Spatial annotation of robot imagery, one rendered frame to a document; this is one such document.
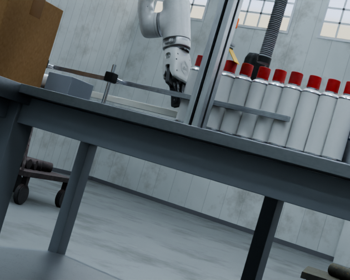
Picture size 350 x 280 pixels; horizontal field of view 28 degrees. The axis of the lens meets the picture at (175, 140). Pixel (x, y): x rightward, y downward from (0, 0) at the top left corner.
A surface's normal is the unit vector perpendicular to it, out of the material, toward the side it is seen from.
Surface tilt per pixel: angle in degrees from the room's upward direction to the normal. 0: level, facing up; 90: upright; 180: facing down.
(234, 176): 90
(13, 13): 90
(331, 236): 90
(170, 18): 87
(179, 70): 70
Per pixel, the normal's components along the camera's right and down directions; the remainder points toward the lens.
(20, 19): 0.85, 0.23
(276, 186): -0.54, -0.19
